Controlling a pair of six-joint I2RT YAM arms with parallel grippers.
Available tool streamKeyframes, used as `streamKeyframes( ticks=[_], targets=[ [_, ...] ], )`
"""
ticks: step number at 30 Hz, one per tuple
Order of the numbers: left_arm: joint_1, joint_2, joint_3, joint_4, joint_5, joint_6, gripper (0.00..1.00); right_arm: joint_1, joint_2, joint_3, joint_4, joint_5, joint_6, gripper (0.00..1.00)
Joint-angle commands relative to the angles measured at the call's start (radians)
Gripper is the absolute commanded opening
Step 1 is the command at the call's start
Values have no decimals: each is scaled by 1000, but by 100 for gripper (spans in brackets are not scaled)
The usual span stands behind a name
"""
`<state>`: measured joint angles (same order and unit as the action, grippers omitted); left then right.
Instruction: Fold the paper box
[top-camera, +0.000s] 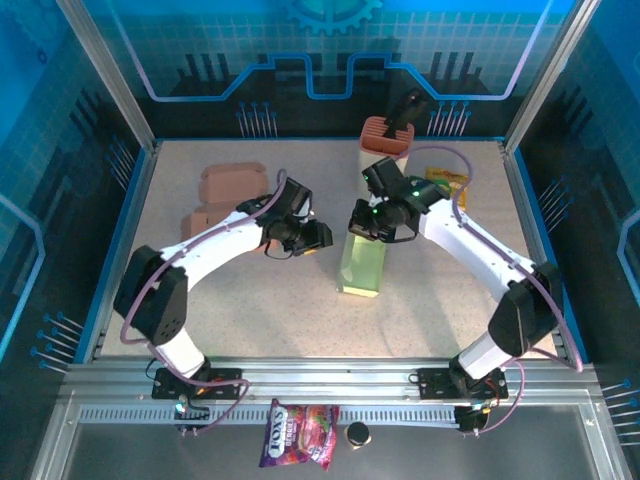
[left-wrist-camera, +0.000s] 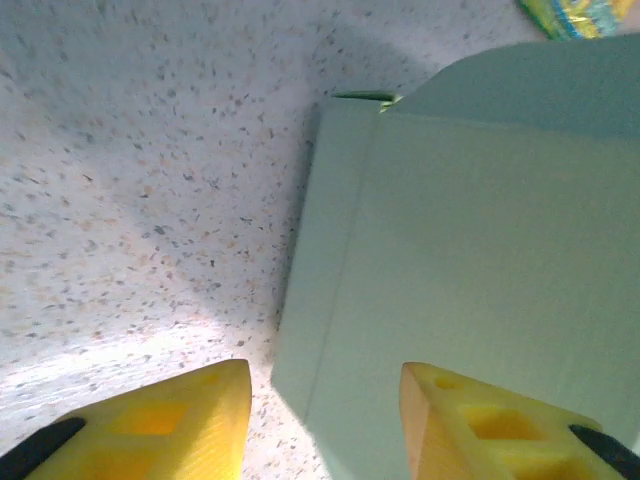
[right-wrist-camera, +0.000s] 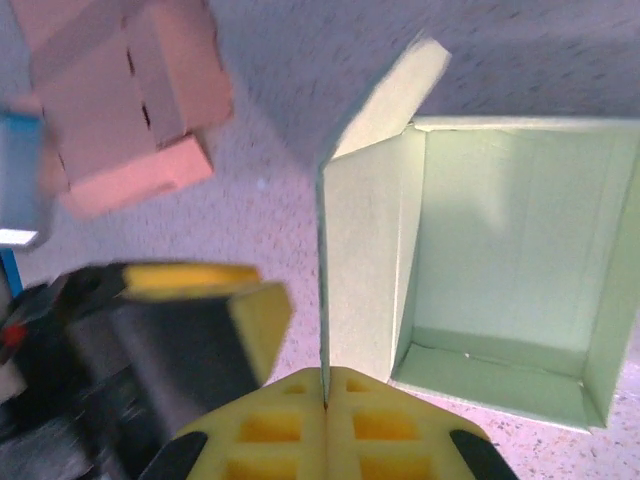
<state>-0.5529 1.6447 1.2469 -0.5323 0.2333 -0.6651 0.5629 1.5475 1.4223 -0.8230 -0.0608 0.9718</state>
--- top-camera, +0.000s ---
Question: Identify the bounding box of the pink paper box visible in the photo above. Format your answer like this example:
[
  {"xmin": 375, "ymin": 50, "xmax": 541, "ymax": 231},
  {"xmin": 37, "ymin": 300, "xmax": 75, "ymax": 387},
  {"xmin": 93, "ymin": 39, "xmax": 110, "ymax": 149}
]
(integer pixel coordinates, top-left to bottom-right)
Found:
[{"xmin": 179, "ymin": 162, "xmax": 274, "ymax": 254}]

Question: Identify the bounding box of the purple berries candy bag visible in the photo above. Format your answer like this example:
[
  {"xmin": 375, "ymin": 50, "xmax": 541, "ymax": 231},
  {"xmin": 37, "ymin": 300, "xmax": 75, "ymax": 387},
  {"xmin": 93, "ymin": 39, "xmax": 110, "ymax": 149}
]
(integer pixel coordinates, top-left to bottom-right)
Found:
[{"xmin": 258, "ymin": 398, "xmax": 341, "ymax": 471}]

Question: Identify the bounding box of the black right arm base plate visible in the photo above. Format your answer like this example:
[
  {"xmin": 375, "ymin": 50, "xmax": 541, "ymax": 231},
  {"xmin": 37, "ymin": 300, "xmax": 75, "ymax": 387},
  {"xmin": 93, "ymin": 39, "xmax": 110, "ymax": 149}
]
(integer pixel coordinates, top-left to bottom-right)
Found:
[{"xmin": 417, "ymin": 367, "xmax": 509, "ymax": 401}]

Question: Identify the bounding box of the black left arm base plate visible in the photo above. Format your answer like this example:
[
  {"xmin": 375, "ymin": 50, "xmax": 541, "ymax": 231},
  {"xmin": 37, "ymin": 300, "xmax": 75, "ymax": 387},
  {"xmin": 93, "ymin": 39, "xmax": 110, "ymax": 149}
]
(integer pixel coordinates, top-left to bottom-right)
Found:
[{"xmin": 152, "ymin": 367, "xmax": 244, "ymax": 401}]

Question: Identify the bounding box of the yellow snack bag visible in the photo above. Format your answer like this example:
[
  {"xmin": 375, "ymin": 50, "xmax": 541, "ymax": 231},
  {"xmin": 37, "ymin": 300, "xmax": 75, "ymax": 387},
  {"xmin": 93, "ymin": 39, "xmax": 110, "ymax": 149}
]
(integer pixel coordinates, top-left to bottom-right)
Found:
[{"xmin": 424, "ymin": 167, "xmax": 474, "ymax": 211}]

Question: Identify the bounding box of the aluminium frame post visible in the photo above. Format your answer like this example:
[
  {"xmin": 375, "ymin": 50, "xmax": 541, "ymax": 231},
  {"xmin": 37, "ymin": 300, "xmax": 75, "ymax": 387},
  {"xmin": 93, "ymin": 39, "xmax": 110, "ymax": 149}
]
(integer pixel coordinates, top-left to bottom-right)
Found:
[
  {"xmin": 502, "ymin": 0, "xmax": 599, "ymax": 156},
  {"xmin": 55, "ymin": 0, "xmax": 160, "ymax": 154}
]

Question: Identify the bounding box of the green paper box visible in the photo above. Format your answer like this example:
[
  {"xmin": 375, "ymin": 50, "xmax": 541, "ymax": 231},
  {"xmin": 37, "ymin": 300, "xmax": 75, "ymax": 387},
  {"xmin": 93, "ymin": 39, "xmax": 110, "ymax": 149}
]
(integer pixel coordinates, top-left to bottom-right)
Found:
[{"xmin": 335, "ymin": 230, "xmax": 389, "ymax": 300}]

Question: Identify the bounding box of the aluminium front rail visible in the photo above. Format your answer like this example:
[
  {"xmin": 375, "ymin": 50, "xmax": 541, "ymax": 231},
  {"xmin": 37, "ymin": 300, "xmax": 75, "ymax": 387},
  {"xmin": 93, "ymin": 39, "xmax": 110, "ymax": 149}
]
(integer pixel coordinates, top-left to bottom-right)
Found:
[{"xmin": 58, "ymin": 355, "xmax": 604, "ymax": 407}]

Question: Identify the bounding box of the slotted cable duct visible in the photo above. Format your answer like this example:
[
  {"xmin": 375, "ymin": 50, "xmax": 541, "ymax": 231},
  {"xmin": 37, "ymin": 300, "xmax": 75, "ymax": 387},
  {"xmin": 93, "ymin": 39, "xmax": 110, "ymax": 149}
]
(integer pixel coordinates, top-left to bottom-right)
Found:
[{"xmin": 78, "ymin": 403, "xmax": 464, "ymax": 427}]

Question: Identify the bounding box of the cream knife block pink top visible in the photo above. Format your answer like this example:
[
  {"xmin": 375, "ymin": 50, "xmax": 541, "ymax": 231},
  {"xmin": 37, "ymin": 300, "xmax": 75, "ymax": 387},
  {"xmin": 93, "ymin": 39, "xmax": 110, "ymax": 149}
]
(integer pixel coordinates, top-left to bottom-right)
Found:
[{"xmin": 356, "ymin": 115, "xmax": 416, "ymax": 189}]

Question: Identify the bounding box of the black knife handle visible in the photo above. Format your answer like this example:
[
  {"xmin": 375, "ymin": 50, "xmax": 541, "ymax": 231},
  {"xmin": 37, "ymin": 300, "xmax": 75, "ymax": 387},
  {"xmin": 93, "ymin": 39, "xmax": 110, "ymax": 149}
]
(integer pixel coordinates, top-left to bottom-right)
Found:
[{"xmin": 383, "ymin": 88, "xmax": 427, "ymax": 141}]

